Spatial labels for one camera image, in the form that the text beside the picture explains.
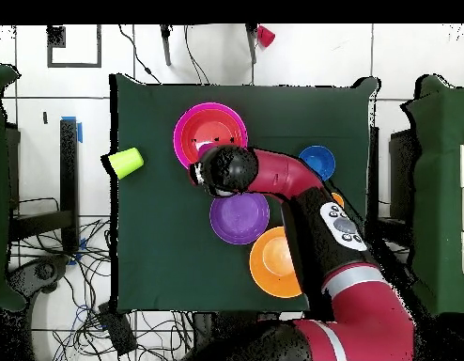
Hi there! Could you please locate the large pink plastic bowl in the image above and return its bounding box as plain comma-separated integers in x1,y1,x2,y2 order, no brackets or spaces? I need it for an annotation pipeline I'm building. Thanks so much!
173,102,249,171

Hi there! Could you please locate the red plastic bowl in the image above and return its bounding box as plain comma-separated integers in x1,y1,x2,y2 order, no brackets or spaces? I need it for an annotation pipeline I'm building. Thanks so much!
180,109,243,161

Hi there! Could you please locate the purple plastic bowl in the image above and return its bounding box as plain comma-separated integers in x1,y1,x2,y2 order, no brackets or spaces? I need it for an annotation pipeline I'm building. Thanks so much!
209,191,271,246

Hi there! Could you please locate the large orange plastic bowl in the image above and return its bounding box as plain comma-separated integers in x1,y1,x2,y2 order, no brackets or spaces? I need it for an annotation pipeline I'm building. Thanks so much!
249,226,305,299

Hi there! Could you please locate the lime green plastic cup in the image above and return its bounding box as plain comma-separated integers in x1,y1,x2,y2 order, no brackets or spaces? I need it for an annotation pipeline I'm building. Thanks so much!
107,147,145,180

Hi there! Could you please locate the dark green table cloth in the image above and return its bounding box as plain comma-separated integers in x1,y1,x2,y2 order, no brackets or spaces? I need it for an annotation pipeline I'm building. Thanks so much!
109,72,379,314

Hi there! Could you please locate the blue tape strip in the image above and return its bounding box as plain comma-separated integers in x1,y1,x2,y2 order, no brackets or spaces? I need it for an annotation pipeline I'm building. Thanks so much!
61,116,84,144

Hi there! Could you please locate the small blue plastic bowl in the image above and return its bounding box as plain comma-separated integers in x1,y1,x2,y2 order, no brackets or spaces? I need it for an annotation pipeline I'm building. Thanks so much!
298,145,337,182

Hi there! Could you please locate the black metal stand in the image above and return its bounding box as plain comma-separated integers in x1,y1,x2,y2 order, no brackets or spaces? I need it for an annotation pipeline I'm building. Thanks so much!
8,118,80,254
367,126,380,219

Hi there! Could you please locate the black tripod leg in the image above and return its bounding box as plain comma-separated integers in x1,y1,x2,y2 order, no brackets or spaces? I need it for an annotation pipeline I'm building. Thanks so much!
160,24,174,67
245,24,258,65

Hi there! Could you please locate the red plastic cup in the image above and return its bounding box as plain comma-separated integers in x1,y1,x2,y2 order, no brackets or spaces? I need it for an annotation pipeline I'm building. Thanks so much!
256,24,277,49

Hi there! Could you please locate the black power strip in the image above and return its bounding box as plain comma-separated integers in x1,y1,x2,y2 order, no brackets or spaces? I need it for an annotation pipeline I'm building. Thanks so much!
97,302,138,356

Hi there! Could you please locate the thin black cable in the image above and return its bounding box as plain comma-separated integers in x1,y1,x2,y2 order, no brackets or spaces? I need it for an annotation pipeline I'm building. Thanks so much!
183,24,211,86

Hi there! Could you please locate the black cable with plug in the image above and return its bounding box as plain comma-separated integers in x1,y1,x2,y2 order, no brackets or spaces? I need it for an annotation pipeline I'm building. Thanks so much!
117,24,162,85

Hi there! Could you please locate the tangle of cables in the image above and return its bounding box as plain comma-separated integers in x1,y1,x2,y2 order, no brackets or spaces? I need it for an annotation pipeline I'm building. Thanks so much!
9,196,195,361

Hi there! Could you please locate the black square floor frame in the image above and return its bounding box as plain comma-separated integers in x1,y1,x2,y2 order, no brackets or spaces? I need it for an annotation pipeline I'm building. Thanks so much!
46,24,102,69

